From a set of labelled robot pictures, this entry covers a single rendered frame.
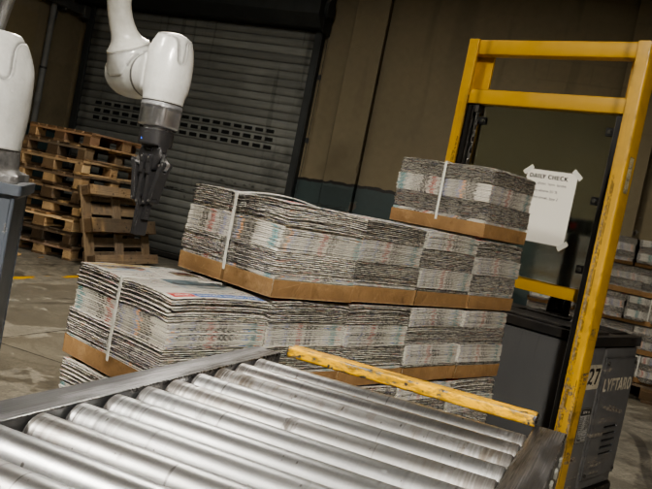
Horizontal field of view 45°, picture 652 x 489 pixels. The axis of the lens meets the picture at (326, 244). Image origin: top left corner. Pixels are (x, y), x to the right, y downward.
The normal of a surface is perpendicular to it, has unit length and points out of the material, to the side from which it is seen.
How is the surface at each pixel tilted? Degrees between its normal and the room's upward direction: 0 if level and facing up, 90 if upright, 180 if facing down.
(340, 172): 90
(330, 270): 90
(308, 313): 90
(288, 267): 90
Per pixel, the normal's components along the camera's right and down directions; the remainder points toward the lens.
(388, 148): -0.37, -0.03
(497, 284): 0.73, 0.18
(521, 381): -0.66, -0.09
